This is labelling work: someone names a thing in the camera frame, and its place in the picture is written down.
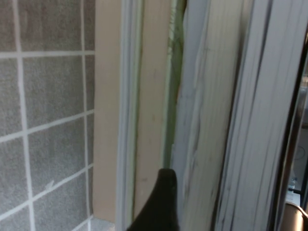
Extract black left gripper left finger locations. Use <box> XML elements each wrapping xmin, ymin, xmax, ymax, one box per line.
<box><xmin>127</xmin><ymin>167</ymin><xmax>181</xmax><ymax>231</ymax></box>

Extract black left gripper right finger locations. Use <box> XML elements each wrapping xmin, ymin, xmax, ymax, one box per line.
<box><xmin>280</xmin><ymin>201</ymin><xmax>308</xmax><ymax>231</ymax></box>

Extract green cover book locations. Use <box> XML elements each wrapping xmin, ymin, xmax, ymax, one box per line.
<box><xmin>163</xmin><ymin>0</ymin><xmax>212</xmax><ymax>231</ymax></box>

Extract book with beige page edges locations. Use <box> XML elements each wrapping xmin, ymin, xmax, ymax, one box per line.
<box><xmin>132</xmin><ymin>0</ymin><xmax>173</xmax><ymax>220</ymax></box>

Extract book with cream page edges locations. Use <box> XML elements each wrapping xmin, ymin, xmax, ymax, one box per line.
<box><xmin>185</xmin><ymin>0</ymin><xmax>252</xmax><ymax>231</ymax></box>

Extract thin book white page edges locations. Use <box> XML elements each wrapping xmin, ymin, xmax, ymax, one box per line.
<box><xmin>115</xmin><ymin>0</ymin><xmax>145</xmax><ymax>231</ymax></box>

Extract beige wooden book stand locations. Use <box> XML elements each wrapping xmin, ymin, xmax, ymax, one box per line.
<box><xmin>92</xmin><ymin>0</ymin><xmax>124</xmax><ymax>221</ymax></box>

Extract grey white-checked tablecloth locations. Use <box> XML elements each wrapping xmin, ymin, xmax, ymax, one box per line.
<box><xmin>0</xmin><ymin>0</ymin><xmax>116</xmax><ymax>231</ymax></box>

